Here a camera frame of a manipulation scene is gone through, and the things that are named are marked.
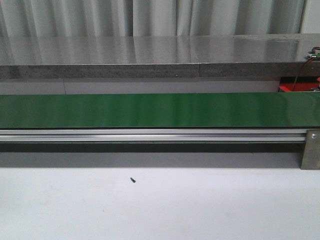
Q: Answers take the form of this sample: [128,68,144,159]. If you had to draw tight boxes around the green conveyor belt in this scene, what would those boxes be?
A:
[0,92,320,129]

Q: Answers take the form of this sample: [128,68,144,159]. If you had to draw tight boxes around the red plastic tray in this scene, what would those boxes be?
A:
[278,82,320,92]

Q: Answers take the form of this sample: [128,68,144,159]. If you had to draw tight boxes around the small green circuit board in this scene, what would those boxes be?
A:
[305,49,320,61]

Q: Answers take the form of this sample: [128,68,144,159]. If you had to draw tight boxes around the grey pleated curtain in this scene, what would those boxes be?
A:
[0,0,306,37]

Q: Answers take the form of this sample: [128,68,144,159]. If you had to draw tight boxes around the red and black wire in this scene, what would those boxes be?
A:
[292,46,320,93]

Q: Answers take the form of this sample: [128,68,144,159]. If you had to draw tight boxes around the aluminium conveyor side rail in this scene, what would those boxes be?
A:
[0,128,307,143]

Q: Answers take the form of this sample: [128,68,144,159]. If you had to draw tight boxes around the metal conveyor support bracket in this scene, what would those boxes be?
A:
[300,129,320,170]

